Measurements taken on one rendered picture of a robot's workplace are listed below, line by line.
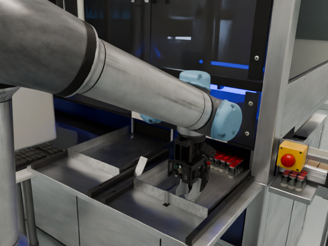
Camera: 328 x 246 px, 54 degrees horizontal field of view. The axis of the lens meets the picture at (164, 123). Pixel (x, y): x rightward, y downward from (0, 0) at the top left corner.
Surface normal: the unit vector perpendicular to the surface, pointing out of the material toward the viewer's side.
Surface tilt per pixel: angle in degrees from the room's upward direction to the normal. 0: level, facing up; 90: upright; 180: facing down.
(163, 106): 114
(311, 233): 0
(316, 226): 0
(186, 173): 90
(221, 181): 0
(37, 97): 90
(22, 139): 90
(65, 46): 77
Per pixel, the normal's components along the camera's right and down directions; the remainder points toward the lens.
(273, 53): -0.58, 0.25
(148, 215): 0.03, -0.95
